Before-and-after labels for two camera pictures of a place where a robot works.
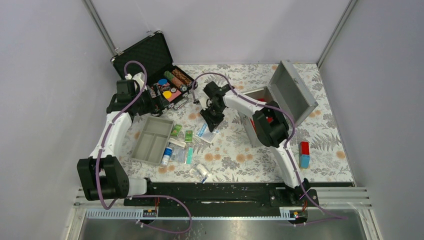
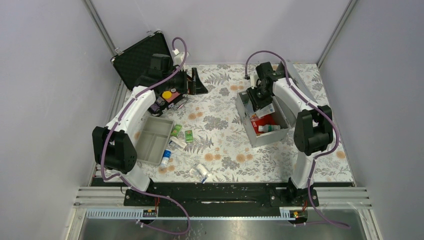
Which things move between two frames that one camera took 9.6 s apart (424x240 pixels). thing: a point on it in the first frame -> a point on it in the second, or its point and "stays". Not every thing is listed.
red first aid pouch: [269, 119] stays
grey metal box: [287, 88] stays
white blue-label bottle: [167, 155] stays
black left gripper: [153, 105] -> [194, 87]
